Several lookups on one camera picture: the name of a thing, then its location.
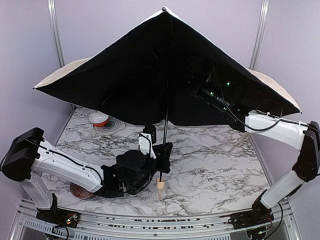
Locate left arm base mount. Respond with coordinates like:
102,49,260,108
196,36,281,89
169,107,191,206
36,209,80,228

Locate front aluminium rail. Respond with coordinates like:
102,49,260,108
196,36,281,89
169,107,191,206
9,199,301,240

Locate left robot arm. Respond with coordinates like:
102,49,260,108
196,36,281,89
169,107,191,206
0,127,173,228

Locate grey ringed silicone mat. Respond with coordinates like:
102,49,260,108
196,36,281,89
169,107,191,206
93,116,126,136

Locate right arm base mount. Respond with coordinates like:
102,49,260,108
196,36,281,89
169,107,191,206
228,211,275,230

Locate aluminium frame post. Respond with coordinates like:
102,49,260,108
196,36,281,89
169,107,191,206
47,0,77,111
249,0,270,70

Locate beige folding umbrella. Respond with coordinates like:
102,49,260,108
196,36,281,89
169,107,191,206
32,6,303,200

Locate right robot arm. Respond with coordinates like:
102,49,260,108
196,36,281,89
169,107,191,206
193,84,320,224

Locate orange white bowl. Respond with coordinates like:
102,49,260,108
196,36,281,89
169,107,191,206
89,111,109,127

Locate right aluminium frame post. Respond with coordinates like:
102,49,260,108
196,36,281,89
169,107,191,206
249,0,270,70

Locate left aluminium frame post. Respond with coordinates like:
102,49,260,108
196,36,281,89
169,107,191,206
47,0,77,111

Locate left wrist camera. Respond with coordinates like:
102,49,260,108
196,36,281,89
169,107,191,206
138,124,157,159

